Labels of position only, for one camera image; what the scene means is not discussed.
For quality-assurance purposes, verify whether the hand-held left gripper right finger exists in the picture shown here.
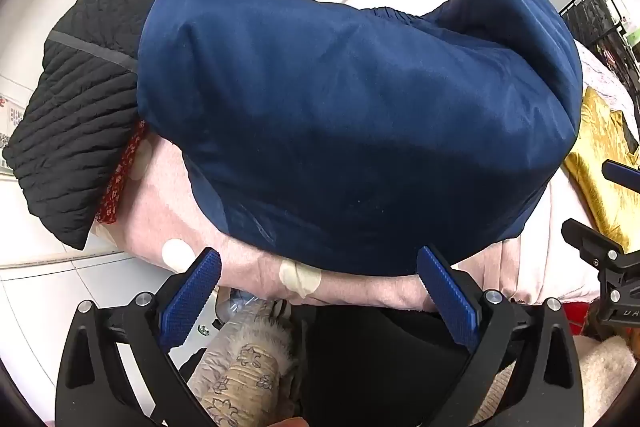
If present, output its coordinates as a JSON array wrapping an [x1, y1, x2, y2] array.
[[416, 246, 583, 427]]

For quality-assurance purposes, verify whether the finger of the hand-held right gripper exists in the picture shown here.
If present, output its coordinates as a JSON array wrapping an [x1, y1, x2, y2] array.
[[601, 159, 640, 190], [560, 219, 627, 266]]

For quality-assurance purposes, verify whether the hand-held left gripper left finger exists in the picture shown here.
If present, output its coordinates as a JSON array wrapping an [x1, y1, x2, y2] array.
[[54, 247, 223, 427]]

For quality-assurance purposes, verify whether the navy blue garment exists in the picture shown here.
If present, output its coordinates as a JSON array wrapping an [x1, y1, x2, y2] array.
[[135, 0, 585, 277]]

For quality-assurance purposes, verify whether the gold velvet garment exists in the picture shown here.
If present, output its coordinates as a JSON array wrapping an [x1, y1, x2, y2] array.
[[564, 86, 640, 253]]

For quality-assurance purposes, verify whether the beige fleece cloth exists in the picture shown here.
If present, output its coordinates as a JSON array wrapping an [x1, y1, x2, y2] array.
[[477, 332, 637, 427]]

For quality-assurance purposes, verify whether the patterned furry slipper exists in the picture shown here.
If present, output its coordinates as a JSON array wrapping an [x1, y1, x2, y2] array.
[[187, 299, 297, 427]]

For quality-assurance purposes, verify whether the dark cloth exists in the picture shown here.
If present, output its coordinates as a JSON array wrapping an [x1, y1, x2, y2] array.
[[295, 302, 478, 427]]

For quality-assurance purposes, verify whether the pink dotted blanket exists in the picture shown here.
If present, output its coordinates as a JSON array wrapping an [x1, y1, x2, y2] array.
[[92, 0, 640, 313]]

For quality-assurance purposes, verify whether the red patterned cloth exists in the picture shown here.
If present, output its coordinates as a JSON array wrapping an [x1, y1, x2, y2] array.
[[95, 118, 150, 225]]

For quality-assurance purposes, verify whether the black metal rack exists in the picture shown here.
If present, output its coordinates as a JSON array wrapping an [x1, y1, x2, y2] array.
[[557, 0, 640, 85]]

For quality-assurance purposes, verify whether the black quilted jacket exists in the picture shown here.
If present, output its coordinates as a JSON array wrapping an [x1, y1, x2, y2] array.
[[2, 0, 246, 252]]

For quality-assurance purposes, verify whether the wall poster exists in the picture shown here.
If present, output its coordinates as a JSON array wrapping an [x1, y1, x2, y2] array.
[[0, 91, 27, 174]]

